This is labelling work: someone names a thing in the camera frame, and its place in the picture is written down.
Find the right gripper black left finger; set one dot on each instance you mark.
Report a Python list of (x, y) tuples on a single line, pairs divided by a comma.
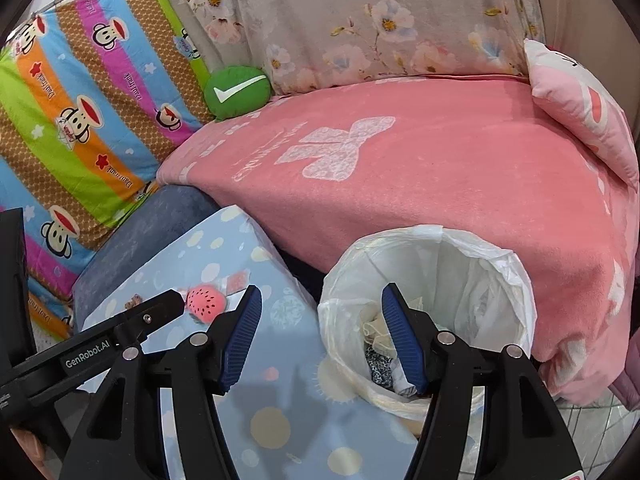
[(121, 435)]

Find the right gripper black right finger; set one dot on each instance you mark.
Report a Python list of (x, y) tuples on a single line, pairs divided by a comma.
[(523, 434)]

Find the black white speckled scrunchie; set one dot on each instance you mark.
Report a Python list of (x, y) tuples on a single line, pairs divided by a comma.
[(381, 368)]

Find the beige cloth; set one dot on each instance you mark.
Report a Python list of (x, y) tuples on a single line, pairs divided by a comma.
[(374, 331)]

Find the pink mesh sachet packet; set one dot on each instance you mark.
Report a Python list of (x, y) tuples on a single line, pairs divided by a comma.
[(237, 282)]

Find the white trash bag bin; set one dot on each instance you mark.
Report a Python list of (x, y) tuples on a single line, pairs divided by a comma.
[(475, 289)]

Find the brown hair scrunchie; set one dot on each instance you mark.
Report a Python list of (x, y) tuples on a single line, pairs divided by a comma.
[(133, 302)]

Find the blue polka dot table cloth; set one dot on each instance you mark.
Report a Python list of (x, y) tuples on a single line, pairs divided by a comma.
[(291, 415)]

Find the blue grey cushion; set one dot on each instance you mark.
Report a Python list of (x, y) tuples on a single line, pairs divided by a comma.
[(169, 213)]

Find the pink towel blanket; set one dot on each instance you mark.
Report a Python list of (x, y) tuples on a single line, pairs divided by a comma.
[(321, 170)]

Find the colourful monkey print bedsheet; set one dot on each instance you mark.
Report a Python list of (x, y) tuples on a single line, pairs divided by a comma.
[(95, 94)]

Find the pink pillow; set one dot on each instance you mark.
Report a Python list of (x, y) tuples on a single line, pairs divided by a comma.
[(572, 96)]

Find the green checkmark cushion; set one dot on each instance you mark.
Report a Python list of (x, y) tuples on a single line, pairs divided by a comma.
[(235, 91)]

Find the grey floral quilt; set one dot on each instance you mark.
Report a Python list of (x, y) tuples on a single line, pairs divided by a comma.
[(305, 45)]

